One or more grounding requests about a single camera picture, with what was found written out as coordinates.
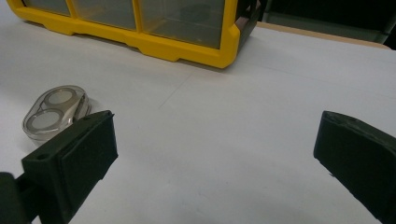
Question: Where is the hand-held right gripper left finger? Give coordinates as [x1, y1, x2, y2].
[17, 110, 119, 224]

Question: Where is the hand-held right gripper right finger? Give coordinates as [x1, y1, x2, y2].
[313, 110, 396, 224]

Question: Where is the clear oval case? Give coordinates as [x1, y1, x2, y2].
[21, 85, 92, 143]

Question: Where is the yellow and black drawer organizer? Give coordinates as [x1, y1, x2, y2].
[6, 0, 262, 69]

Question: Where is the clear plastic drawer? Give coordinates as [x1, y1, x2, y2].
[138, 0, 226, 50]

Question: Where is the set of clear organizer drawers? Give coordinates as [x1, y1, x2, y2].
[22, 0, 137, 31]

